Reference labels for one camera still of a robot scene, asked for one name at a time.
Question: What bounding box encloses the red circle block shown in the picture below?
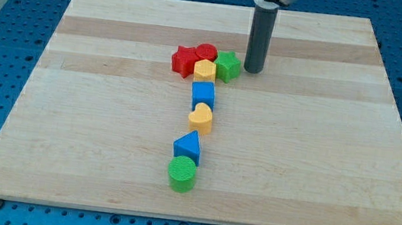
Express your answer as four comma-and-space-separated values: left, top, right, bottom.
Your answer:
195, 43, 217, 62

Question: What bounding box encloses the green circle block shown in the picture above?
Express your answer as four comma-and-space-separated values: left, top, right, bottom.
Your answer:
168, 156, 197, 193

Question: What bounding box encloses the yellow heart block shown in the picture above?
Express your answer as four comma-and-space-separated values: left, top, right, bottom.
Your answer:
188, 102, 213, 136

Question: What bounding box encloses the blue square block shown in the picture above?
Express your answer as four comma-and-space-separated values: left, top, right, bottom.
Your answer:
191, 82, 215, 110

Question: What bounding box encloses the blue triangle block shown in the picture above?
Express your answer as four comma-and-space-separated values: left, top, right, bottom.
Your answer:
172, 130, 201, 166

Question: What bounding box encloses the yellow hexagon block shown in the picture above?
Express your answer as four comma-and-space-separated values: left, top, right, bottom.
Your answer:
193, 59, 217, 82

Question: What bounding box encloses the green star block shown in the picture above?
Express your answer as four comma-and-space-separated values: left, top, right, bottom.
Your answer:
214, 51, 241, 83

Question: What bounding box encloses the red star block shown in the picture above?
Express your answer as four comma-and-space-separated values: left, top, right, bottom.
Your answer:
171, 46, 200, 79

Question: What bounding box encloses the grey cylindrical pointer tool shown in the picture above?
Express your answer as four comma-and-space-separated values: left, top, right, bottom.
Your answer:
244, 5, 278, 74

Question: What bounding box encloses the light wooden board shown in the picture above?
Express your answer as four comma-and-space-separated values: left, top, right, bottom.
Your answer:
0, 0, 402, 225

